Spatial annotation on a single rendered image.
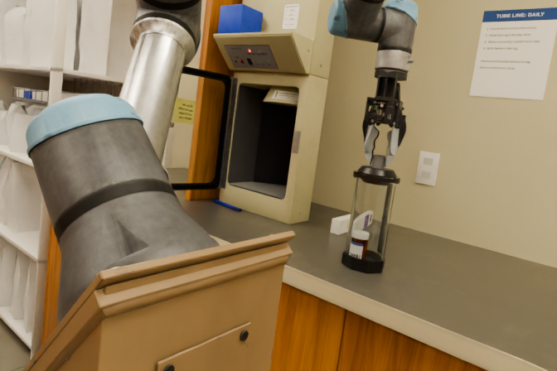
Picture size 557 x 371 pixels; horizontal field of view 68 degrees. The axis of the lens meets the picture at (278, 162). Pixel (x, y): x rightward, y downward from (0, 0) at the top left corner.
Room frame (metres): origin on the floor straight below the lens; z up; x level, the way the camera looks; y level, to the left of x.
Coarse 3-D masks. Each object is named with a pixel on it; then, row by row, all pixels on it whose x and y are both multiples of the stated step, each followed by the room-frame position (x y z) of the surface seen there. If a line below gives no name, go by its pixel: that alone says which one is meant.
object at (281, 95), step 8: (272, 88) 1.39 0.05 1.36; (280, 88) 1.37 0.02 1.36; (288, 88) 1.36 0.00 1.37; (272, 96) 1.37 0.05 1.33; (280, 96) 1.35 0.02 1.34; (288, 96) 1.35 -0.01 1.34; (296, 96) 1.35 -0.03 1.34; (280, 104) 1.51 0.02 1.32; (288, 104) 1.51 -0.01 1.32; (296, 104) 1.34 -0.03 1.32
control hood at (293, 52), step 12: (216, 36) 1.35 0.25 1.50; (228, 36) 1.32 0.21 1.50; (240, 36) 1.29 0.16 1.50; (252, 36) 1.26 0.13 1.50; (264, 36) 1.23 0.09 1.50; (276, 36) 1.21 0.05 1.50; (288, 36) 1.18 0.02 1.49; (300, 36) 1.20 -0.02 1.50; (276, 48) 1.24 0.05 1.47; (288, 48) 1.21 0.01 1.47; (300, 48) 1.21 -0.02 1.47; (228, 60) 1.40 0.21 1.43; (276, 60) 1.27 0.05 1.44; (288, 60) 1.24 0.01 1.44; (300, 60) 1.22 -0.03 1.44; (276, 72) 1.33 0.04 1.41; (288, 72) 1.29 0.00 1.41; (300, 72) 1.25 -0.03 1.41
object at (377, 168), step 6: (378, 156) 0.95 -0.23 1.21; (384, 156) 0.95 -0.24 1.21; (372, 162) 0.96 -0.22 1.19; (378, 162) 0.95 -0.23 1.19; (384, 162) 0.95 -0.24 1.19; (360, 168) 0.96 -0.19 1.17; (366, 168) 0.94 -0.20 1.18; (372, 168) 0.93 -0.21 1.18; (378, 168) 0.95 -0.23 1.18; (384, 168) 0.97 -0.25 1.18; (372, 174) 0.92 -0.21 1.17; (378, 174) 0.92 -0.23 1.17; (384, 174) 0.92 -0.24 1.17; (390, 174) 0.92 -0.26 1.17
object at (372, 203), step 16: (384, 176) 0.91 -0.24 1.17; (368, 192) 0.92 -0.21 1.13; (384, 192) 0.91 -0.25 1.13; (352, 208) 0.95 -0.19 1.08; (368, 208) 0.92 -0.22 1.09; (384, 208) 0.92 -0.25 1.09; (352, 224) 0.94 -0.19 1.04; (368, 224) 0.91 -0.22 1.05; (384, 224) 0.92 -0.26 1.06; (352, 240) 0.93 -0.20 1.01; (368, 240) 0.91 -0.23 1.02; (384, 240) 0.93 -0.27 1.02; (352, 256) 0.93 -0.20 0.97; (368, 256) 0.91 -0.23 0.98
